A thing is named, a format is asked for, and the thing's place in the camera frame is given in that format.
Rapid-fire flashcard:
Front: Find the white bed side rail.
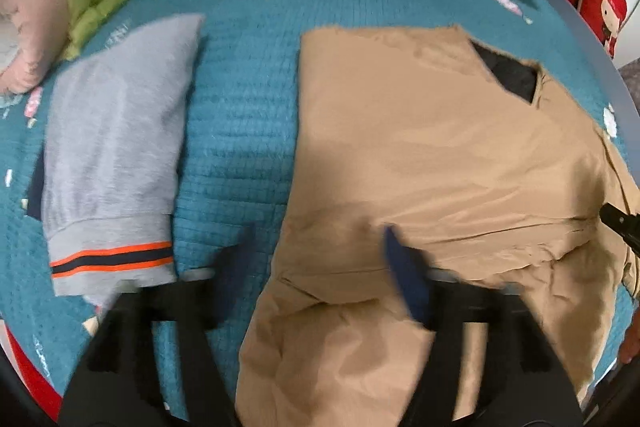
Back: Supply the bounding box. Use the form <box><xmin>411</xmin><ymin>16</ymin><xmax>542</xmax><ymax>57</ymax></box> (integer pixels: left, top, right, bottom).
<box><xmin>547</xmin><ymin>0</ymin><xmax>639</xmax><ymax>182</ymax></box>

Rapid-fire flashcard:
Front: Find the pink pillow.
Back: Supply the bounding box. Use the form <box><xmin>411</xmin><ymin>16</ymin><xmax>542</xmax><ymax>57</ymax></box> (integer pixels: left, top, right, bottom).
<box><xmin>1</xmin><ymin>0</ymin><xmax>70</xmax><ymax>94</ymax></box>

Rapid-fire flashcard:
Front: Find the tan jacket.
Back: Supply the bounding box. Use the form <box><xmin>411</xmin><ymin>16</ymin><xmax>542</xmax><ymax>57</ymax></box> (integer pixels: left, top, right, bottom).
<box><xmin>235</xmin><ymin>26</ymin><xmax>639</xmax><ymax>426</ymax></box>

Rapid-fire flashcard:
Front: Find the teal quilted bedspread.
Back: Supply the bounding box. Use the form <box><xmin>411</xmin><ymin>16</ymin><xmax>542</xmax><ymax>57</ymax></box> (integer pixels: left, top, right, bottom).
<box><xmin>1</xmin><ymin>0</ymin><xmax>627</xmax><ymax>410</ymax></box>

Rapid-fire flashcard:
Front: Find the grey sweater with orange stripes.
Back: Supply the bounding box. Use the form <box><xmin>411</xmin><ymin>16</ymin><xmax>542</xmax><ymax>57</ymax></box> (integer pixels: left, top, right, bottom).
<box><xmin>41</xmin><ymin>14</ymin><xmax>205</xmax><ymax>307</ymax></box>

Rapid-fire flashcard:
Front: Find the right hand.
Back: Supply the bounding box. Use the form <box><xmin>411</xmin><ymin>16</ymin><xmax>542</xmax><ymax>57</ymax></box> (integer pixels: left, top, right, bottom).
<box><xmin>617</xmin><ymin>307</ymin><xmax>640</xmax><ymax>364</ymax></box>

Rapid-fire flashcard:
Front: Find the red cartoon cushion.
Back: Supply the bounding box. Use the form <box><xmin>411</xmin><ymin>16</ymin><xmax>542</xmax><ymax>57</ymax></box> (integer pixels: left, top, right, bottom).
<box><xmin>568</xmin><ymin>0</ymin><xmax>627</xmax><ymax>58</ymax></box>

